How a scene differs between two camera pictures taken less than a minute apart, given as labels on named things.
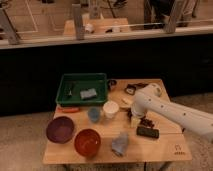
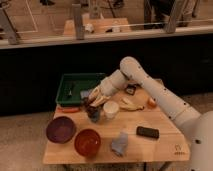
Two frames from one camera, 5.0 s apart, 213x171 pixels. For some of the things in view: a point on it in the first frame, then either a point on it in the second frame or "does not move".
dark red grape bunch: (143, 120) -> (92, 111)
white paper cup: (110, 109) does not move
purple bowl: (60, 129) does not move
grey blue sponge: (91, 92) does not move
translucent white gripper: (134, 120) -> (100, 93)
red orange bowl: (87, 142) does not move
